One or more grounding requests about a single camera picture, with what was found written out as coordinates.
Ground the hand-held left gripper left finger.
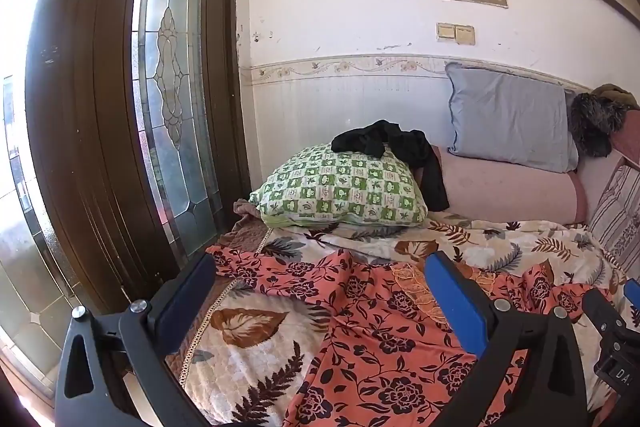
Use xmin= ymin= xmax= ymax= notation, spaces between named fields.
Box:
xmin=54 ymin=252 xmax=221 ymax=427

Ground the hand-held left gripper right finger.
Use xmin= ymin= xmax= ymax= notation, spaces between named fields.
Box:
xmin=425 ymin=251 xmax=588 ymax=427

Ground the orange floral garment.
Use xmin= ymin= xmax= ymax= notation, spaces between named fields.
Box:
xmin=206 ymin=243 xmax=617 ymax=427

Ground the brown quilted bedspread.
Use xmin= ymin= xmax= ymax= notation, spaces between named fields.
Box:
xmin=165 ymin=199 xmax=275 ymax=388

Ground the striped floral pillow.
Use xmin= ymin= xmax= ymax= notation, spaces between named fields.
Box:
xmin=587 ymin=163 xmax=640 ymax=269

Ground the leaf print blanket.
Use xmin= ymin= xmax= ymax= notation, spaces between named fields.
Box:
xmin=165 ymin=212 xmax=640 ymax=427

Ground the pink bolster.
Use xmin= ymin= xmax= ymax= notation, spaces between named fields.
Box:
xmin=430 ymin=146 xmax=588 ymax=225

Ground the pink cushion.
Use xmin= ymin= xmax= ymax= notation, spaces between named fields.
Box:
xmin=611 ymin=109 xmax=640 ymax=168

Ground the green checked pillow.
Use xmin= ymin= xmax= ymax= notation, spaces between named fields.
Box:
xmin=248 ymin=143 xmax=430 ymax=229

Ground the black garment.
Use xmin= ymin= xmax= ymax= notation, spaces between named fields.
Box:
xmin=331 ymin=120 xmax=450 ymax=212

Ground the dark furry cushion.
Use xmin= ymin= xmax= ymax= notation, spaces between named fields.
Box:
xmin=567 ymin=92 xmax=632 ymax=158

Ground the blue-grey pillow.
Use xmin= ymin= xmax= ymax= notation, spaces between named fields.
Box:
xmin=445 ymin=62 xmax=581 ymax=172

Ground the olive brown cloth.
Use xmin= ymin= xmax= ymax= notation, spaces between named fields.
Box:
xmin=592 ymin=83 xmax=640 ymax=110

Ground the brown wooden stained-glass door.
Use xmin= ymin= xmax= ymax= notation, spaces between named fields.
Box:
xmin=0 ymin=0 xmax=252 ymax=413

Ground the beige light switch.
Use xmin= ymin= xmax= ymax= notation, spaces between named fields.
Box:
xmin=436 ymin=22 xmax=475 ymax=46

